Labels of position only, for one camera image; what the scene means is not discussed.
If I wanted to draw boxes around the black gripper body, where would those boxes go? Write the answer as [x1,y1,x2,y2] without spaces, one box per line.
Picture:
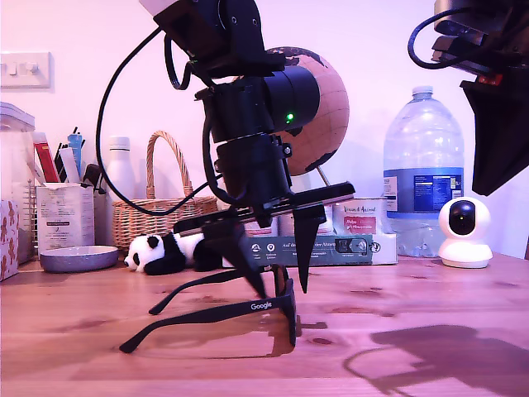
[173,134,356,237]

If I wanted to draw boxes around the black Google sunglasses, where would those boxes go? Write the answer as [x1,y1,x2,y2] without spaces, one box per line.
[118,264,298,357]

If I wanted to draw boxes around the printed cardboard tray box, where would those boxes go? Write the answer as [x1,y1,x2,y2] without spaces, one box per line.
[222,233,398,268]

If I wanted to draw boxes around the tin with red label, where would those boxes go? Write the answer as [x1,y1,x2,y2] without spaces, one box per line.
[332,197,389,237]

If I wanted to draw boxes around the large clear water bottle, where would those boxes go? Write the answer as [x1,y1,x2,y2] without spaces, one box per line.
[382,85,465,257]

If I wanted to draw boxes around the panda plush toy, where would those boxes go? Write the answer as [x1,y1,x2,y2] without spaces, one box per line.
[123,232,224,277]

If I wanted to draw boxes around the brown cork globe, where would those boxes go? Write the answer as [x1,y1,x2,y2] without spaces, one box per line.
[231,46,350,187]

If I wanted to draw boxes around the white bottle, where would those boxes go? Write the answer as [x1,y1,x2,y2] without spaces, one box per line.
[105,136,137,203]

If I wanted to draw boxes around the grey bowl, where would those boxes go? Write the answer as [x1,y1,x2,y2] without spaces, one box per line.
[40,245,121,274]

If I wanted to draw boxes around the black clip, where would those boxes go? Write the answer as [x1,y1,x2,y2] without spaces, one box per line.
[82,163,109,195]

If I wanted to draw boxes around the white printed carton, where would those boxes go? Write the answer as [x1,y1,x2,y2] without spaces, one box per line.
[36,183,97,253]

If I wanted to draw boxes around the blue white packet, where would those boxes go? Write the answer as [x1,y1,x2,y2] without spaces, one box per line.
[67,132,86,183]

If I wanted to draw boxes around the red white tube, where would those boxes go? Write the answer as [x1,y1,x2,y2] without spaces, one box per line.
[32,132,61,184]

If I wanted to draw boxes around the gingerbread print box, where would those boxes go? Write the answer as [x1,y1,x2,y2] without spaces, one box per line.
[0,198,21,282]

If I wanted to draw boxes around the clear plastic storage container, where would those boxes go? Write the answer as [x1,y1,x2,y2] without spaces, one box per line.
[0,101,37,265]

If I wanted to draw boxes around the wicker basket with handle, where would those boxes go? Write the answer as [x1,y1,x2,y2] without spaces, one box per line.
[112,131,219,251]

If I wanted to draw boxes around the small white round camera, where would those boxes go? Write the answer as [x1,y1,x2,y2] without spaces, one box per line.
[437,197,493,269]

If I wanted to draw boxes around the metal wire rack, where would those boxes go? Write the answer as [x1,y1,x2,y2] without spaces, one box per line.
[25,177,39,257]

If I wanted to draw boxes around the white wall light switch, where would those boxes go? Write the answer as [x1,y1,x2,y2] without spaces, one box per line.
[0,51,54,90]

